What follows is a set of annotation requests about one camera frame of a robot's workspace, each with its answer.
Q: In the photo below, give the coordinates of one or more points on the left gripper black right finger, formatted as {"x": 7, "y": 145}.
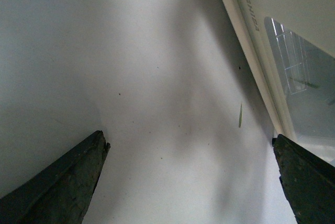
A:
{"x": 307, "y": 181}

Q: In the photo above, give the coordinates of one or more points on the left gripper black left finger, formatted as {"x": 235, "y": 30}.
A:
{"x": 62, "y": 192}

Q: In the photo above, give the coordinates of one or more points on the oven door with glass window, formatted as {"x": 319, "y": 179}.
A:
{"x": 293, "y": 51}

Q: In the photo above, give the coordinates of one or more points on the cream toaster oven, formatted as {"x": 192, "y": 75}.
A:
{"x": 261, "y": 51}

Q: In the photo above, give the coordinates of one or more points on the small green leaf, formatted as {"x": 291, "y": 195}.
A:
{"x": 240, "y": 115}

